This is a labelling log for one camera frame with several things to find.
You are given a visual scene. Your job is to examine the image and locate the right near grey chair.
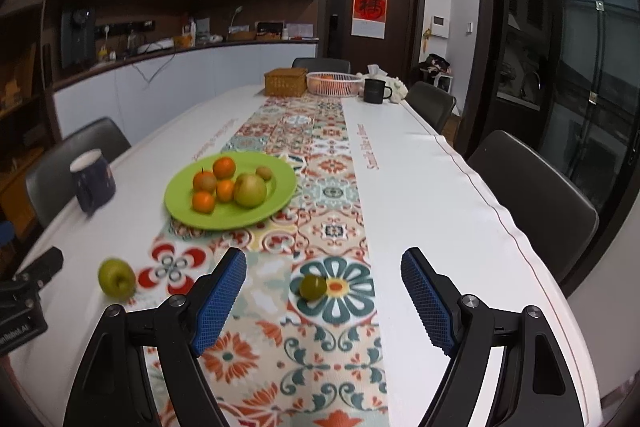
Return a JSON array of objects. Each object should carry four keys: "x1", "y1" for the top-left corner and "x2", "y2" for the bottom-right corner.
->
[{"x1": 469, "y1": 130, "x2": 599, "y2": 282}]

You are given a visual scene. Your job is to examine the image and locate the white tissue pile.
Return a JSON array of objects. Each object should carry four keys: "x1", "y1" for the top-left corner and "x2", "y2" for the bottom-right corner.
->
[{"x1": 356, "y1": 64, "x2": 408, "y2": 104}]

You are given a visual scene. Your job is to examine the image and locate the black mug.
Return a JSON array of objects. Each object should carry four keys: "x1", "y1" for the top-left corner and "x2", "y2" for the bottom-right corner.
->
[{"x1": 362, "y1": 78, "x2": 393, "y2": 104}]

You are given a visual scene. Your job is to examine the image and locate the mandarin on plate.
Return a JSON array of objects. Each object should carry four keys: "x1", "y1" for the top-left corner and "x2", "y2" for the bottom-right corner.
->
[
  {"x1": 192, "y1": 169, "x2": 217, "y2": 194},
  {"x1": 212, "y1": 156, "x2": 236, "y2": 180}
]

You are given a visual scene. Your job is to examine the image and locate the orange mandarin front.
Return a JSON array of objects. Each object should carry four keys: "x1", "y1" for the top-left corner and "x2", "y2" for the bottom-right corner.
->
[{"x1": 191, "y1": 191, "x2": 216, "y2": 215}]

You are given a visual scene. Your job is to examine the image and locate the red paper door poster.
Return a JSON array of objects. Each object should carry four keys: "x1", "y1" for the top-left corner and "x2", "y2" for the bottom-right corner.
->
[{"x1": 350, "y1": 0, "x2": 388, "y2": 40}]

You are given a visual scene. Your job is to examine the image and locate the green apple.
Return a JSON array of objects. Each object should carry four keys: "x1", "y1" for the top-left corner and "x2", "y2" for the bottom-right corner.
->
[{"x1": 98, "y1": 258, "x2": 137, "y2": 301}]

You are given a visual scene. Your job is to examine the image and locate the large yellow pear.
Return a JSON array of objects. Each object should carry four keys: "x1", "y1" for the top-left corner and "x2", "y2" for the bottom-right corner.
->
[{"x1": 233, "y1": 173, "x2": 267, "y2": 208}]

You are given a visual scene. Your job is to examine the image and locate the green plate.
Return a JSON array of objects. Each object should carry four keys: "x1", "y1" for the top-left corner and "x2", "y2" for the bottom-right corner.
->
[{"x1": 164, "y1": 152, "x2": 297, "y2": 231}]

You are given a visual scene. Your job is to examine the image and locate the small green citrus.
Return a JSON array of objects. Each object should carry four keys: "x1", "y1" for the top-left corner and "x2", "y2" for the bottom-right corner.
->
[{"x1": 298, "y1": 274, "x2": 328, "y2": 301}]

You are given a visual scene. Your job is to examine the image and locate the woven wicker basket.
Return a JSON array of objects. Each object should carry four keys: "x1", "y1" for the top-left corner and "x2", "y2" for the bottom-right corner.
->
[{"x1": 264, "y1": 67, "x2": 307, "y2": 98}]

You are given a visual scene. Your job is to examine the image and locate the left near grey chair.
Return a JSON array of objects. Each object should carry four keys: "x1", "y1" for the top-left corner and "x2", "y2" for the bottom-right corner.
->
[{"x1": 25, "y1": 117, "x2": 131, "y2": 228}]

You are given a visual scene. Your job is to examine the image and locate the patterned table runner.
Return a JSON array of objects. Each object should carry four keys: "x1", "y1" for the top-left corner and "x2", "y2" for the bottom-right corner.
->
[{"x1": 129, "y1": 95, "x2": 390, "y2": 426}]

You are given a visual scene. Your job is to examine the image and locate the mandarin on plate back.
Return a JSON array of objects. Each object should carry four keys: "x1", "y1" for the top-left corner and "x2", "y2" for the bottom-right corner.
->
[{"x1": 212, "y1": 156, "x2": 236, "y2": 180}]

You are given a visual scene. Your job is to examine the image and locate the right far grey chair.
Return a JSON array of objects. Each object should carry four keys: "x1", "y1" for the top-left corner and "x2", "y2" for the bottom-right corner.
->
[{"x1": 406, "y1": 81, "x2": 456, "y2": 133}]

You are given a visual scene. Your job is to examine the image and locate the navy blue mug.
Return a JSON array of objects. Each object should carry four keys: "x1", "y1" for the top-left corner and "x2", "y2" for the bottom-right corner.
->
[{"x1": 70, "y1": 148, "x2": 116, "y2": 216}]

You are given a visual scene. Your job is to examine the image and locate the kiwi on plate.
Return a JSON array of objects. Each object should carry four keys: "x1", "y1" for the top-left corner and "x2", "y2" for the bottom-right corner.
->
[{"x1": 255, "y1": 166, "x2": 272, "y2": 181}]

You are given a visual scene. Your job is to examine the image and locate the small orange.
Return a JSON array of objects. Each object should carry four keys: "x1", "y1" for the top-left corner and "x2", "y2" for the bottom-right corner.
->
[{"x1": 216, "y1": 179, "x2": 234, "y2": 202}]

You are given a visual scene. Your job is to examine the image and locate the mandarin on plate left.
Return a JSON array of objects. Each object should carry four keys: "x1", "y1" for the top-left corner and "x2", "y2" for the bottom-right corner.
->
[{"x1": 192, "y1": 169, "x2": 217, "y2": 194}]

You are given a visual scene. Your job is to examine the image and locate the end grey chair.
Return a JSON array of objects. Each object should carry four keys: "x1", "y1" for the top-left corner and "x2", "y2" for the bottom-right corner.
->
[{"x1": 292, "y1": 57, "x2": 352, "y2": 74}]

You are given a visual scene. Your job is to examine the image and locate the pink fruit basket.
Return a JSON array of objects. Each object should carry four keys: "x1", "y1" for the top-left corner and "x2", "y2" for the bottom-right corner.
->
[{"x1": 306, "y1": 72, "x2": 363, "y2": 98}]

